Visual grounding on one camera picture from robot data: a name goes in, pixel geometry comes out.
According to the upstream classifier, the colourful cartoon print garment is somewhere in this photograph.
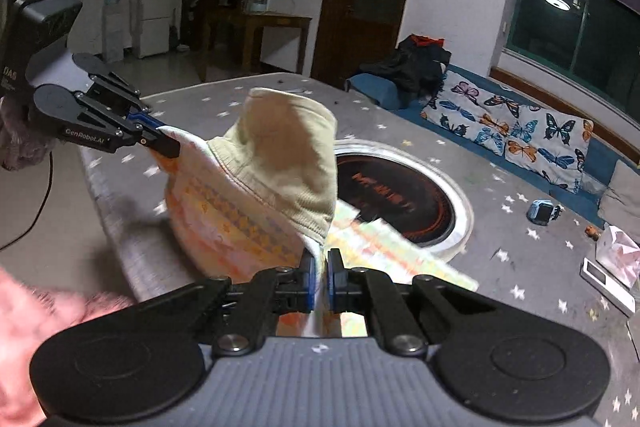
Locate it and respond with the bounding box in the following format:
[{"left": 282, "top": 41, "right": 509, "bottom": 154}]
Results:
[{"left": 150, "top": 87, "right": 478, "bottom": 339}]

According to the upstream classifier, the grey star-print table cover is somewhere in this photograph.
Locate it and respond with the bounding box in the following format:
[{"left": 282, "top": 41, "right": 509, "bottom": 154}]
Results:
[{"left": 82, "top": 72, "right": 640, "bottom": 427}]

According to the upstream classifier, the black cable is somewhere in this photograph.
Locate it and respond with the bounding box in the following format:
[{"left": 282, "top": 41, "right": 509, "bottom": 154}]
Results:
[{"left": 0, "top": 149, "right": 53, "bottom": 252}]

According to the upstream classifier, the grey pillow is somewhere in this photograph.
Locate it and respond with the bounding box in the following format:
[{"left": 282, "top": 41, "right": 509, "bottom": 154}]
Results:
[{"left": 597, "top": 159, "right": 640, "bottom": 243}]

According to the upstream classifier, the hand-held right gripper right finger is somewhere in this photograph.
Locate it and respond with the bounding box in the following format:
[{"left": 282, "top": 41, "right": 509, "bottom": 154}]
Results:
[{"left": 326, "top": 249, "right": 501, "bottom": 355}]

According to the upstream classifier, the green framed window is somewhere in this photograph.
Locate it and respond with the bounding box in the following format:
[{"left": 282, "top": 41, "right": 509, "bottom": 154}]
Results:
[{"left": 502, "top": 0, "right": 640, "bottom": 98}]

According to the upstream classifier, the dark clothes pile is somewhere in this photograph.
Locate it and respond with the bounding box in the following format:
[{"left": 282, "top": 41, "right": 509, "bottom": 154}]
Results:
[{"left": 359, "top": 34, "right": 452, "bottom": 108}]

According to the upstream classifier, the person's left forearm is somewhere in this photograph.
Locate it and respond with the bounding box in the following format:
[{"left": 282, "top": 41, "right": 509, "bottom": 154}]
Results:
[{"left": 0, "top": 94, "right": 53, "bottom": 172}]

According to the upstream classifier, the blue kids smartwatch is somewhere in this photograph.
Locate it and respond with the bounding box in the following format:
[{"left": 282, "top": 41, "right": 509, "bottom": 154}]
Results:
[{"left": 528, "top": 199, "right": 563, "bottom": 226}]

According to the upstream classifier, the white remote control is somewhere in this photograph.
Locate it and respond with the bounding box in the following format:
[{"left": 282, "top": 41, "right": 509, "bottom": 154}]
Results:
[{"left": 580, "top": 257, "right": 637, "bottom": 314}]

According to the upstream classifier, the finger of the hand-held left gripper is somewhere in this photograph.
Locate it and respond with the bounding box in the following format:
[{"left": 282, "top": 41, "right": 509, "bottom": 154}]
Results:
[
  {"left": 77, "top": 93, "right": 181, "bottom": 158},
  {"left": 74, "top": 53, "right": 167, "bottom": 128}
]

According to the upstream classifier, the white refrigerator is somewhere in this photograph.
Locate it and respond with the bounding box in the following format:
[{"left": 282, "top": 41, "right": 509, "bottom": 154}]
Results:
[{"left": 132, "top": 0, "right": 176, "bottom": 59}]

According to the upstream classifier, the round built-in induction cooker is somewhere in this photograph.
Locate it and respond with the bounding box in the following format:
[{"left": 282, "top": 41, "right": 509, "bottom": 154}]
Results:
[{"left": 332, "top": 137, "right": 474, "bottom": 264}]

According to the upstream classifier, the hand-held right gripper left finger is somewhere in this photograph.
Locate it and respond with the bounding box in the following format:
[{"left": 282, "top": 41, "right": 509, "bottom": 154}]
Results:
[{"left": 142, "top": 251, "right": 317, "bottom": 355}]

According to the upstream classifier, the blue sofa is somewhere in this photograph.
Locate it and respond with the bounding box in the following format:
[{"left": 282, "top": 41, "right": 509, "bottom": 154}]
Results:
[{"left": 346, "top": 64, "right": 640, "bottom": 228}]

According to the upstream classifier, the person's pink fleece clothing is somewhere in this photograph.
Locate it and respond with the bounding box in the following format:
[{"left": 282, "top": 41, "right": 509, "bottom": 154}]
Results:
[{"left": 0, "top": 264, "right": 136, "bottom": 427}]

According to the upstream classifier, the white water dispenser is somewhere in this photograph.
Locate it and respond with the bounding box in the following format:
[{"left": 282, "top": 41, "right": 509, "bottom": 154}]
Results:
[{"left": 101, "top": 0, "right": 124, "bottom": 62}]

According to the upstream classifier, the white pink plastic bag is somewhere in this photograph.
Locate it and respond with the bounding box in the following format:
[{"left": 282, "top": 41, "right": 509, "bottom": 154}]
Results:
[{"left": 595, "top": 223, "right": 640, "bottom": 288}]

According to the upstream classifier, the wooden side table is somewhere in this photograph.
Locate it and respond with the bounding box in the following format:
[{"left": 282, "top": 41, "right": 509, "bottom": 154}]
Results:
[{"left": 197, "top": 9, "right": 313, "bottom": 80}]

